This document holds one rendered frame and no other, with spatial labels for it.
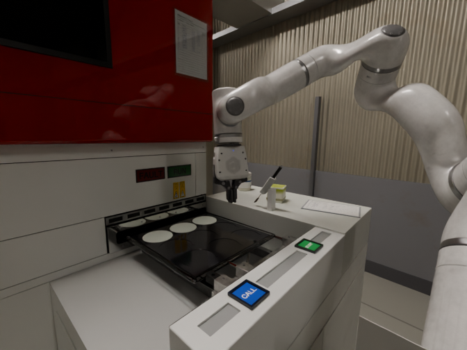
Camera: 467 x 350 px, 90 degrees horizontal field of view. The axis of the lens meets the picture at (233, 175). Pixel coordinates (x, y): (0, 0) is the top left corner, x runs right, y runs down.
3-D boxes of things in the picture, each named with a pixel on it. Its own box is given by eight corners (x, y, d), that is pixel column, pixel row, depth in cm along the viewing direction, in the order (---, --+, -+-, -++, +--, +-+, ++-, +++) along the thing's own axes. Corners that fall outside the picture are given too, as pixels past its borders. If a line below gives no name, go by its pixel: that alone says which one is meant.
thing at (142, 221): (108, 252, 80) (105, 226, 79) (204, 219, 113) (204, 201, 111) (110, 254, 79) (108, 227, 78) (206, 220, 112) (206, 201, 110)
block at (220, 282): (213, 289, 57) (213, 278, 56) (223, 283, 59) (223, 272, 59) (239, 305, 51) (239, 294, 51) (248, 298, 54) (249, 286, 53)
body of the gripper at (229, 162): (216, 141, 65) (218, 181, 66) (249, 140, 69) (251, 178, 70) (208, 143, 72) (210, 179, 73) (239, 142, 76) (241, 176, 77)
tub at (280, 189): (265, 201, 103) (266, 186, 102) (269, 197, 110) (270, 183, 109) (282, 203, 100) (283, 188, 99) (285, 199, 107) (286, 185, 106)
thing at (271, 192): (258, 208, 93) (259, 175, 91) (263, 206, 96) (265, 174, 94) (271, 212, 89) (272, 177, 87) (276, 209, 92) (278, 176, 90)
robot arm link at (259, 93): (326, 73, 63) (231, 129, 59) (299, 91, 79) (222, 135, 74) (312, 42, 61) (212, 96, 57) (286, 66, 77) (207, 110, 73)
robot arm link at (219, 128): (246, 132, 66) (238, 135, 75) (243, 84, 65) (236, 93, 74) (216, 132, 64) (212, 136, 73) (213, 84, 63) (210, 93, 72)
